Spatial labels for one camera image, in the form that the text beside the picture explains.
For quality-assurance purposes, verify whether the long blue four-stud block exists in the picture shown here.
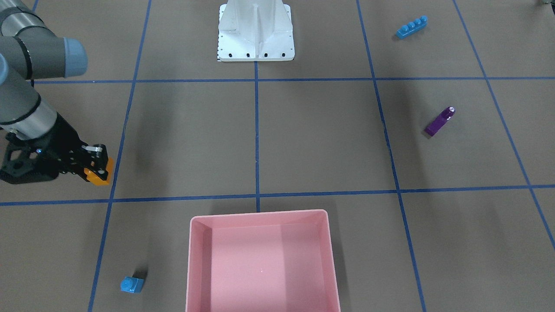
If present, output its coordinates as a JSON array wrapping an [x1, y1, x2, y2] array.
[[395, 16, 428, 39]]

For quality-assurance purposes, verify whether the orange single-stud block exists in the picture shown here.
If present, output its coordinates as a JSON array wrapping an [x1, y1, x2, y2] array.
[[84, 157, 115, 186]]

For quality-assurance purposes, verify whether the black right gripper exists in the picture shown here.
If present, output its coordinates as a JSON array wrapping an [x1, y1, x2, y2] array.
[[0, 114, 109, 185]]

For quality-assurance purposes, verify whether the purple long block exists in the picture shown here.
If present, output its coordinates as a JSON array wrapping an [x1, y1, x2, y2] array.
[[424, 106, 456, 137]]

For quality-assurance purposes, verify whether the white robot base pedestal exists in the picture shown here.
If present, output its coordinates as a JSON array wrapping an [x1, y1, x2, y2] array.
[[217, 0, 295, 62]]

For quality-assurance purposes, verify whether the pink plastic box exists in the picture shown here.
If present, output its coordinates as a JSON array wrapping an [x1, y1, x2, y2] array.
[[186, 209, 341, 312]]

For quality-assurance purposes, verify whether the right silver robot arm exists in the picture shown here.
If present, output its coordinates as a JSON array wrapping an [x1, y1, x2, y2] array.
[[0, 0, 114, 186]]

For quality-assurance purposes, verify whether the small blue single-stud block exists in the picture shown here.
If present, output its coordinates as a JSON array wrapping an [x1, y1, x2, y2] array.
[[120, 276, 145, 293]]

